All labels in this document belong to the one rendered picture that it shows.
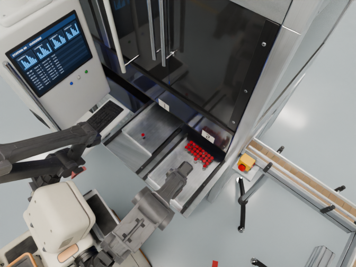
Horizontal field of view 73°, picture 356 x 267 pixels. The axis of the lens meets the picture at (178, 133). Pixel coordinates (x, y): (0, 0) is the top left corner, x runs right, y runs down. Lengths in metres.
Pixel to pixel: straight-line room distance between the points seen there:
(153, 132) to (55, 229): 0.86
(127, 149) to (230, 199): 1.19
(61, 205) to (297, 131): 2.46
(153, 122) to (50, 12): 0.80
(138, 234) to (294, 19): 0.67
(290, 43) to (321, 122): 2.35
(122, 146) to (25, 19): 0.80
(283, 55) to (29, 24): 1.06
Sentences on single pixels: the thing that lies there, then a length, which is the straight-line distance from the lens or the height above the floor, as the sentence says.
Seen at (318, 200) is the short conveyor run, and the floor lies 0.93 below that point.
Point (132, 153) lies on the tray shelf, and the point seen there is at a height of 0.88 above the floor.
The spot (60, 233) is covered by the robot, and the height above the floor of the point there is 1.38.
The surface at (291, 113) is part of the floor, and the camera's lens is 3.01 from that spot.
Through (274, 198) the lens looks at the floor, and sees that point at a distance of 2.47.
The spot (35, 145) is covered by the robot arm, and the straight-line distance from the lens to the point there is 0.91.
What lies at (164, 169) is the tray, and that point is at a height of 0.88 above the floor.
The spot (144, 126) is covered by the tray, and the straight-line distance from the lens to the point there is 1.59.
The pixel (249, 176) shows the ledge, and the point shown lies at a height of 0.88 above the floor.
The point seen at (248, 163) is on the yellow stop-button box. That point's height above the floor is 1.03.
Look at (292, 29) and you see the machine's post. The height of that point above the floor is 1.80.
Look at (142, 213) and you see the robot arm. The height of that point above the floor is 1.61.
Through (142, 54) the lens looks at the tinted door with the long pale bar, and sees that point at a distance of 1.36.
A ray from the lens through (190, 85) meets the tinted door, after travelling 1.19.
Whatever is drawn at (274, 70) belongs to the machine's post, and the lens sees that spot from 0.86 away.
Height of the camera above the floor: 2.22
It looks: 60 degrees down
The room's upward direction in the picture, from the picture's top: 1 degrees clockwise
